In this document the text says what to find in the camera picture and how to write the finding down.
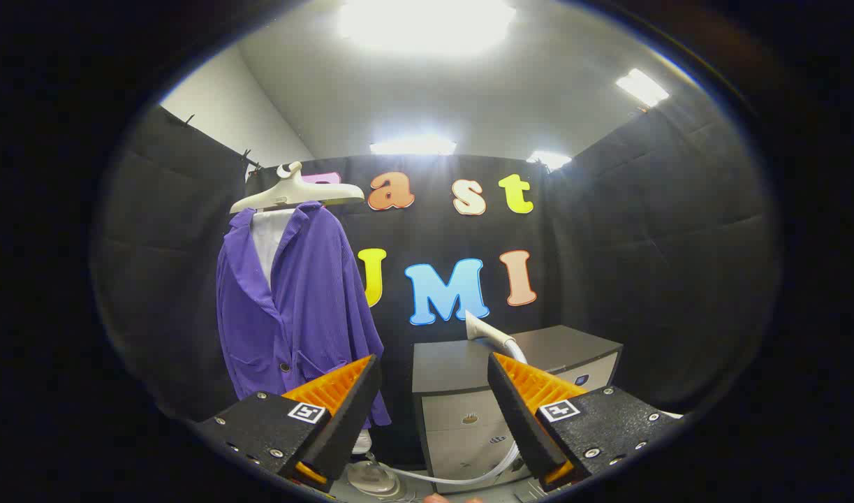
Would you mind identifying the purple corduroy jacket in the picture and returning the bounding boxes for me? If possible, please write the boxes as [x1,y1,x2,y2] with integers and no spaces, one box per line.
[216,201,392,428]

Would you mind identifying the white garment steamer base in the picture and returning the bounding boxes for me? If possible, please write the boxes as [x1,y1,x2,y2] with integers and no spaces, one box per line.
[346,428,408,500]

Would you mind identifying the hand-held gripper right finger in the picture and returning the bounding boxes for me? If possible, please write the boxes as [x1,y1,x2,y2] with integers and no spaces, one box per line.
[487,352,686,493]

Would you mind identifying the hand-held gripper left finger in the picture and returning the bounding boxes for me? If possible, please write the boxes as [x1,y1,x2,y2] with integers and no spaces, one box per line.
[196,354,383,493]

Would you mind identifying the white clothes hanger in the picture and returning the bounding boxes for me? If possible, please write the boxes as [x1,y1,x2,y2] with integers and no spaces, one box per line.
[230,161,366,214]

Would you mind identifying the grey drawer cabinet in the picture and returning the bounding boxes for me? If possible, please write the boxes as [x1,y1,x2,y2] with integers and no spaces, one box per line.
[411,325,624,493]

